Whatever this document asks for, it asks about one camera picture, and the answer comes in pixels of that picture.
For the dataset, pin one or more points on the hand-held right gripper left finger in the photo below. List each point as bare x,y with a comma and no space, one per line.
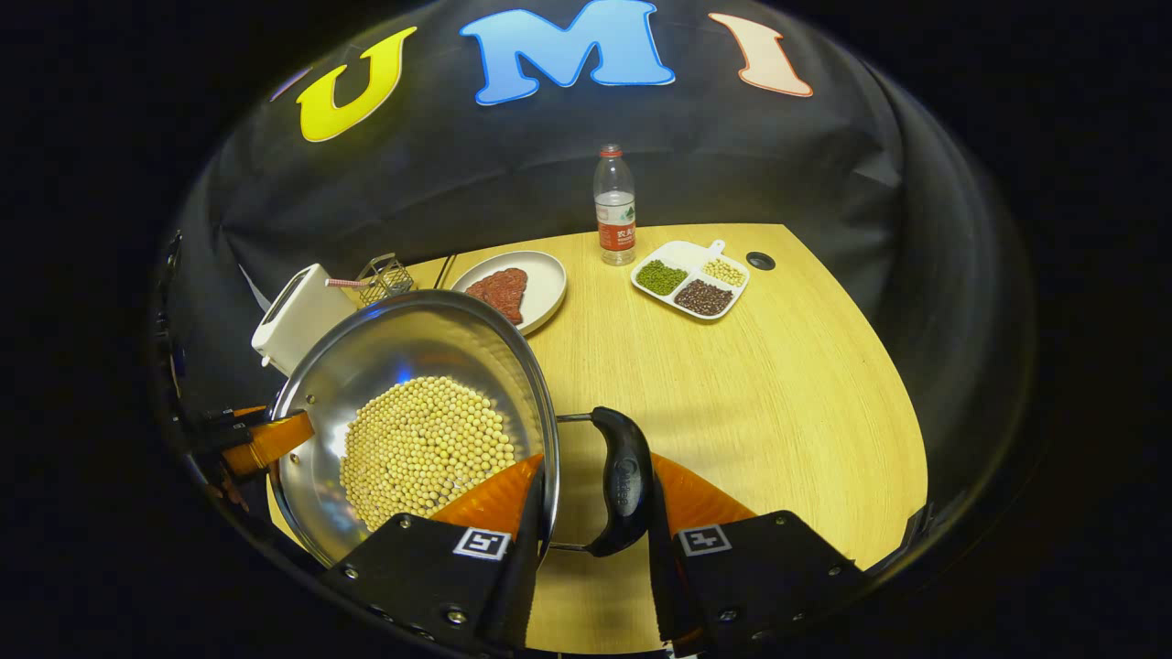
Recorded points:
520,577

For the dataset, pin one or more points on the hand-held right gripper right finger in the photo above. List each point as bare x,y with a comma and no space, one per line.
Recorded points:
661,567

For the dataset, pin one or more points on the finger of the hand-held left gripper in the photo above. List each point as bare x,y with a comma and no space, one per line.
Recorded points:
270,437

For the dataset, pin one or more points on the stainless steel pot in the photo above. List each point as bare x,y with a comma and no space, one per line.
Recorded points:
394,343

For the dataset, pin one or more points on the white toaster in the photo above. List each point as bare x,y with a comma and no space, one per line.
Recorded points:
298,320

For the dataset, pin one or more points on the pile of soybeans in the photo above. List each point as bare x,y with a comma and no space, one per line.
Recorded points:
421,448

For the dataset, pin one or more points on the red meat slice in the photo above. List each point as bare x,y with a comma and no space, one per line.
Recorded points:
499,293

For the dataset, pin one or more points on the pile of dark beans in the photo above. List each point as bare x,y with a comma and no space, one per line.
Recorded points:
703,297

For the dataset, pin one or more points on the pile of green beans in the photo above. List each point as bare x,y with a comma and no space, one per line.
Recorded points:
661,277

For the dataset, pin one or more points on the round white plate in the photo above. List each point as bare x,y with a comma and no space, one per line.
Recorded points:
545,284

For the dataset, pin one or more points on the pile of pale beans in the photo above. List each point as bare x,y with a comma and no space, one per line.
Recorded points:
724,272

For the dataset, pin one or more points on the white divided dish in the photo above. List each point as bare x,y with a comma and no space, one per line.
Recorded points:
682,252

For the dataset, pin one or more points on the black desk grommet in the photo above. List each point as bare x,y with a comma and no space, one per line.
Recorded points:
760,261

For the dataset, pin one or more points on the clear plastic water bottle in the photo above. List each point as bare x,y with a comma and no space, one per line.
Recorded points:
615,220

